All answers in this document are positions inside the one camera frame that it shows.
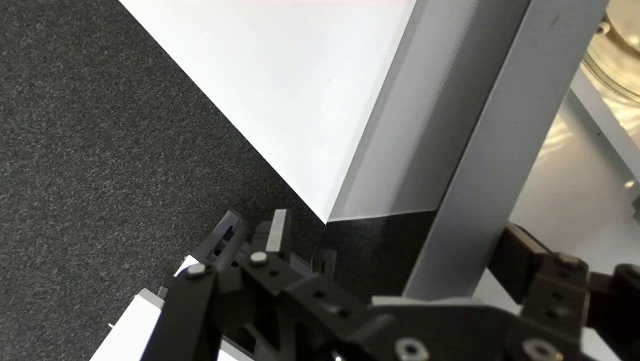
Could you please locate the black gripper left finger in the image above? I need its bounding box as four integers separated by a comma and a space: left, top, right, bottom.
139, 206, 403, 361

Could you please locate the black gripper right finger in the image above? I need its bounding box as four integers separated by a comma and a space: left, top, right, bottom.
496, 223, 640, 361

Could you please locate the silver microwave body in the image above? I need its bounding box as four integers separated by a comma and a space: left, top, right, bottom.
507, 0, 640, 282

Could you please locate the white plate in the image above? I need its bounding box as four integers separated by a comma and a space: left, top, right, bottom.
580, 0, 640, 108

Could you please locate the gray metal stand frame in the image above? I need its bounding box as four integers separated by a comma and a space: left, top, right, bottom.
193, 209, 253, 268

